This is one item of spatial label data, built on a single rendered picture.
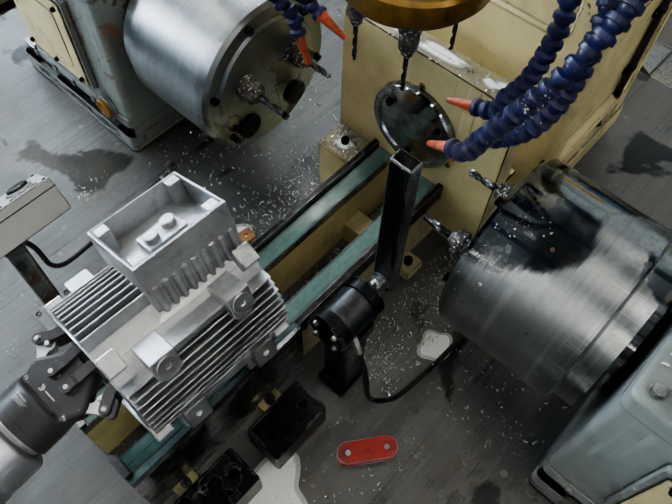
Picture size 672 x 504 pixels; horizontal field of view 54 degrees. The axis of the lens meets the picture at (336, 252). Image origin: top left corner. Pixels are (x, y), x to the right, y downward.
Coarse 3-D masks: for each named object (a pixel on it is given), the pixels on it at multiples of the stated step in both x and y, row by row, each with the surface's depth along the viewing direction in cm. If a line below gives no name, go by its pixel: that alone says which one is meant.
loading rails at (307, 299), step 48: (336, 192) 105; (384, 192) 116; (432, 192) 104; (288, 240) 100; (336, 240) 112; (336, 288) 95; (288, 336) 90; (240, 384) 86; (96, 432) 88; (192, 432) 83; (144, 480) 80; (192, 480) 91
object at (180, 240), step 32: (160, 192) 75; (192, 192) 75; (128, 224) 74; (160, 224) 71; (192, 224) 68; (224, 224) 71; (128, 256) 71; (160, 256) 67; (192, 256) 69; (224, 256) 73; (160, 288) 68; (192, 288) 71
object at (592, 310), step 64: (512, 192) 75; (576, 192) 75; (512, 256) 73; (576, 256) 71; (640, 256) 71; (448, 320) 84; (512, 320) 74; (576, 320) 70; (640, 320) 69; (576, 384) 74
